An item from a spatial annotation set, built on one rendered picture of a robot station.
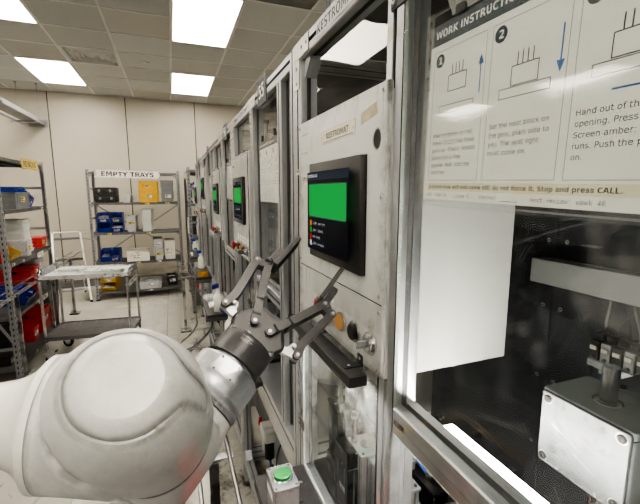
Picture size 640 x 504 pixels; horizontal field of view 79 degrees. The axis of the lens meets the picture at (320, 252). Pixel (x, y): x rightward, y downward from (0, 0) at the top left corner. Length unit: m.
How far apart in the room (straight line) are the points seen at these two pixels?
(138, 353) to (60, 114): 7.83
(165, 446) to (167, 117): 7.70
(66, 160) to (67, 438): 7.74
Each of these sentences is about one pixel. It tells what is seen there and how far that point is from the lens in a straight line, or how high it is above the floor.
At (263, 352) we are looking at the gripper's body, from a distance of 0.52.
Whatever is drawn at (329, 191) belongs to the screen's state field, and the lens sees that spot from 0.73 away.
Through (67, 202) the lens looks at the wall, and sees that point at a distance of 7.98.
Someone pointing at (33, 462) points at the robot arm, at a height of 1.49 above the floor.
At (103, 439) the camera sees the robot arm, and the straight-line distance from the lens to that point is 0.29.
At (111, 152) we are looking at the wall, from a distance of 7.89.
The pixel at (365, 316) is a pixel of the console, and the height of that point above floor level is 1.46.
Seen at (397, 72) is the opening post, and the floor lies 1.84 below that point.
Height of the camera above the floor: 1.67
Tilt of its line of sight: 9 degrees down
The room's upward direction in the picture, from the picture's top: straight up
